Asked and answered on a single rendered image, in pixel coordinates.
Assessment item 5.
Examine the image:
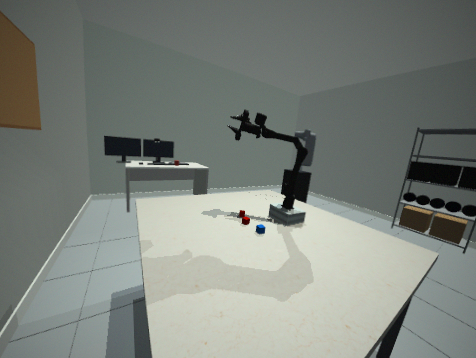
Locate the blue cube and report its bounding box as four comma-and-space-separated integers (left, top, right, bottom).
256, 225, 266, 234

